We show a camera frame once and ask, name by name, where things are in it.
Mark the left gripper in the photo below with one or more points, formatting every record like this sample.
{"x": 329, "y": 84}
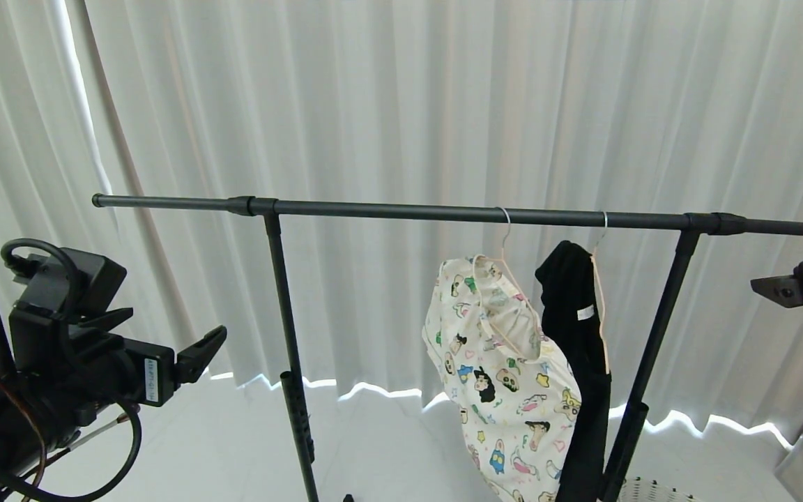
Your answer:
{"x": 88, "y": 390}

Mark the pink clothes hanger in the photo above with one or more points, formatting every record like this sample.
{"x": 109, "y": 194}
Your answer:
{"x": 506, "y": 216}
{"x": 602, "y": 328}

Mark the cream printed garment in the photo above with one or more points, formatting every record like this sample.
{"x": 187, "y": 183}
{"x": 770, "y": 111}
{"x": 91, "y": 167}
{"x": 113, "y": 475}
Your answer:
{"x": 506, "y": 397}

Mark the white laundry basket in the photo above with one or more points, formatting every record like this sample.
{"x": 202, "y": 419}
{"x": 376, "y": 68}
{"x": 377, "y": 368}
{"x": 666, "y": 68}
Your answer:
{"x": 652, "y": 491}

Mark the black clothes rack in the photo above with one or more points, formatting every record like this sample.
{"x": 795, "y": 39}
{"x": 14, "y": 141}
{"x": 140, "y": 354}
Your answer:
{"x": 387, "y": 209}

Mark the black garment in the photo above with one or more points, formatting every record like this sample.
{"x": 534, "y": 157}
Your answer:
{"x": 576, "y": 390}

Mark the white curtain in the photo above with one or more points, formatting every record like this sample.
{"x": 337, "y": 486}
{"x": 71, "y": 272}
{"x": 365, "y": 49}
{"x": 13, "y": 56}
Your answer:
{"x": 373, "y": 90}

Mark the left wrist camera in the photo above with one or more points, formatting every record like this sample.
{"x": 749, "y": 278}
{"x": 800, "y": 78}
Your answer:
{"x": 88, "y": 279}

